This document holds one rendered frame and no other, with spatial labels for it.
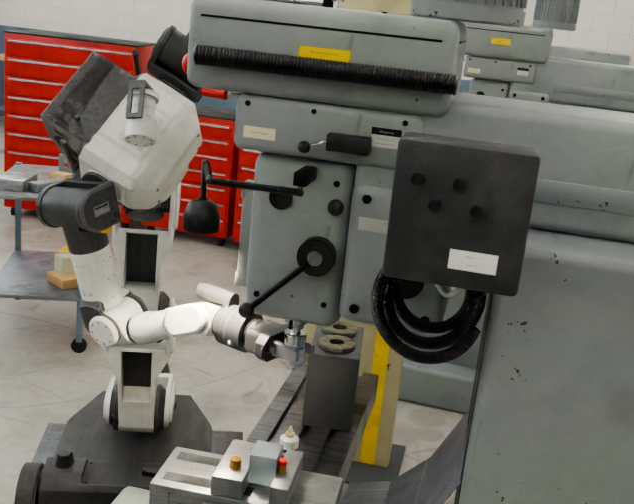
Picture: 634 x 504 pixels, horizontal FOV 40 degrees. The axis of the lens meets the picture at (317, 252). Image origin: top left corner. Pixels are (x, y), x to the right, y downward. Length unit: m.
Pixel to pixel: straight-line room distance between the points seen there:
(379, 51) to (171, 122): 0.67
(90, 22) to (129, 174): 9.96
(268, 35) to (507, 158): 0.50
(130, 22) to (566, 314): 10.47
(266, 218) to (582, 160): 0.56
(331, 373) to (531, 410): 0.67
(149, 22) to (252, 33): 10.02
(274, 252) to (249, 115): 0.26
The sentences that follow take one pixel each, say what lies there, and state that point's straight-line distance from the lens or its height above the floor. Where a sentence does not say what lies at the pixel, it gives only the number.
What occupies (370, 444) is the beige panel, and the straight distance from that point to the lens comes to 3.77.
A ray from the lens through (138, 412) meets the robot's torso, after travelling 2.62.
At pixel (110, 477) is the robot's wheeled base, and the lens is 2.53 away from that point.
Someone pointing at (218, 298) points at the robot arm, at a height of 1.28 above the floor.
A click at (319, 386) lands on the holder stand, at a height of 1.03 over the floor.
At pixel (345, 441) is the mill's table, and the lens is 2.06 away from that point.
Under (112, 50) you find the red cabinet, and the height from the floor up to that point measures 1.40.
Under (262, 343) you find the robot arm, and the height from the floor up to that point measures 1.24.
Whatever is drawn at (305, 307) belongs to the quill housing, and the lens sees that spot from 1.62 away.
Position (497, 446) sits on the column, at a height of 1.21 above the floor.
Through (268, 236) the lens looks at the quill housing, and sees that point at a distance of 1.60.
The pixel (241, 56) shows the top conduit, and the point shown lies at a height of 1.80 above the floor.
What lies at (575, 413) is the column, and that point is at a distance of 1.51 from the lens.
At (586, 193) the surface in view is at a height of 1.64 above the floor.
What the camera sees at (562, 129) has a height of 1.74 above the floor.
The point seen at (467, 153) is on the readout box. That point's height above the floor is 1.71.
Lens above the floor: 1.90
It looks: 16 degrees down
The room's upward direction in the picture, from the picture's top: 6 degrees clockwise
